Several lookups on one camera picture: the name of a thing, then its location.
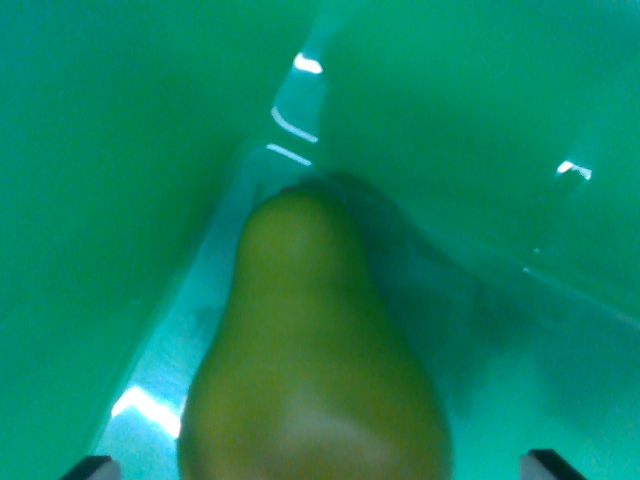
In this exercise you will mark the green pear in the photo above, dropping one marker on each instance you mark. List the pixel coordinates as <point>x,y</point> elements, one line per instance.
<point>310,360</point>

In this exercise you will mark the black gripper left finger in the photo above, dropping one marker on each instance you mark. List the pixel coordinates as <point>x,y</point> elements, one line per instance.
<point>92,469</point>

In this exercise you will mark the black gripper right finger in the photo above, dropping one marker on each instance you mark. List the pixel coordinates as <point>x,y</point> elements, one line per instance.
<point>547,467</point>

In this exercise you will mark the green plastic bin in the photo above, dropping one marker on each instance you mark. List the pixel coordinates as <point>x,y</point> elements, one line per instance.
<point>100,175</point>

